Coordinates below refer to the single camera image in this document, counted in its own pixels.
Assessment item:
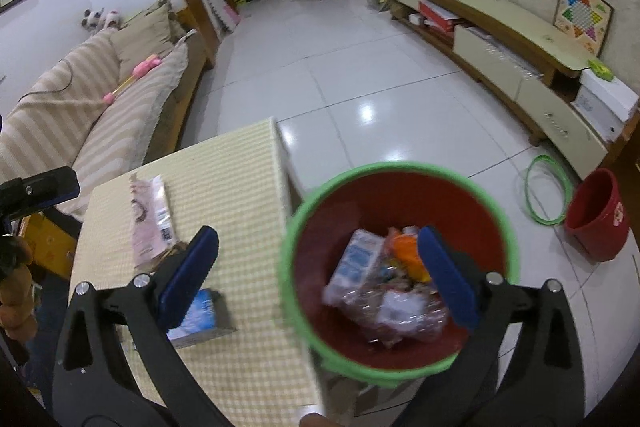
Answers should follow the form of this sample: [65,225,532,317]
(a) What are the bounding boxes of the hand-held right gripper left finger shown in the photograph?
[52,225,227,427]

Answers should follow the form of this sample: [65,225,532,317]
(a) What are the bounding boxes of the person's left hand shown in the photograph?
[0,237,39,343]

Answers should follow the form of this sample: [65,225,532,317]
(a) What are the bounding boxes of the white cardboard box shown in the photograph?
[570,69,640,143]

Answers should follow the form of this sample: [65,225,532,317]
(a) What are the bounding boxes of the person's dark blue trousers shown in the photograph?
[27,274,78,360]

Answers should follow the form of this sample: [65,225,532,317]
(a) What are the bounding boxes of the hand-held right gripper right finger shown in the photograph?
[390,225,587,427]

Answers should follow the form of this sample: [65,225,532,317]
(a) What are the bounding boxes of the pink flat packet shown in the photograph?
[129,175,180,271]

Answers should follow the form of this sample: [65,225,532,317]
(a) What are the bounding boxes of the red flat box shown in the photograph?
[418,0,469,33]

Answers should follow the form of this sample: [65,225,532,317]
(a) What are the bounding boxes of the green-rimmed red trash bin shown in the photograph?
[277,162,522,389]

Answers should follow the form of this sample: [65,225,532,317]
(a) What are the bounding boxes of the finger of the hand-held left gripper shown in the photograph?
[16,166,81,210]

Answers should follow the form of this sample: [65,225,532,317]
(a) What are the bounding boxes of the blue white milk carton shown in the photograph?
[322,229,387,306]

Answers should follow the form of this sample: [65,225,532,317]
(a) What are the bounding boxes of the red plastic bucket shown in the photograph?
[565,168,631,263]

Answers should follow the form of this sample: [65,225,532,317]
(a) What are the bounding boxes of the cream wooden tv cabinet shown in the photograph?
[382,0,640,181]

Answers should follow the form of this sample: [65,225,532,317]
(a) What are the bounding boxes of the light blue packet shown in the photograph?
[165,288,237,349]

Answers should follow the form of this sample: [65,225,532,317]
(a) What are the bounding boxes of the pink toy stick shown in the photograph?
[102,56,162,106]

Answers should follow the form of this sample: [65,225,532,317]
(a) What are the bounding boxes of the beige cushion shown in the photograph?
[112,2,177,68]

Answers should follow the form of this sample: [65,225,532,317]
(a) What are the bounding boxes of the star checkers board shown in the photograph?
[554,0,614,57]

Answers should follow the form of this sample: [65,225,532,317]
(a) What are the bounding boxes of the black white plush toy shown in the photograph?
[82,8,122,32]

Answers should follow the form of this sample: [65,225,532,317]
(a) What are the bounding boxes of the striped beige sofa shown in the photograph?
[0,0,219,224]

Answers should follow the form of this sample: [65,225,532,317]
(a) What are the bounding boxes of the green hoop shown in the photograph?
[525,153,575,226]

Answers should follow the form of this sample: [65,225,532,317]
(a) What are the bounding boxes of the white foam boards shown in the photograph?
[204,0,242,38]

